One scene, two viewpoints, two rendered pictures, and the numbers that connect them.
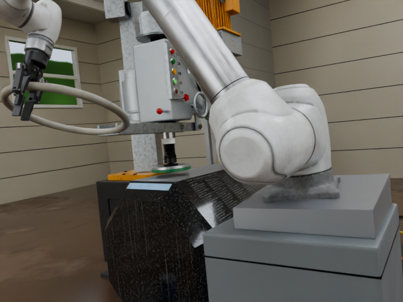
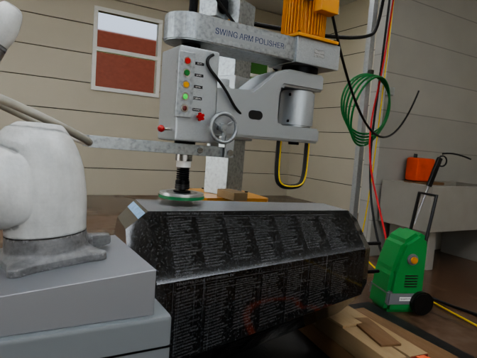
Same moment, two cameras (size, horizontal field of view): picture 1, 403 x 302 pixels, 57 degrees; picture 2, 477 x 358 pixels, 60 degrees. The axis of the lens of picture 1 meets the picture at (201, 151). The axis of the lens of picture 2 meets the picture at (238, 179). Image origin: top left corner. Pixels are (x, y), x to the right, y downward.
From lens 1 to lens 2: 1.05 m
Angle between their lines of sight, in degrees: 27
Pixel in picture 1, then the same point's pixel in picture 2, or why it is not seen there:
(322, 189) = (13, 261)
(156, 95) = (169, 110)
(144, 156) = (214, 176)
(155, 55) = (173, 63)
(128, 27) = not seen: hidden behind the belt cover
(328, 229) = not seen: outside the picture
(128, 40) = not seen: hidden behind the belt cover
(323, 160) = (28, 225)
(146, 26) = (167, 30)
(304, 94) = (11, 136)
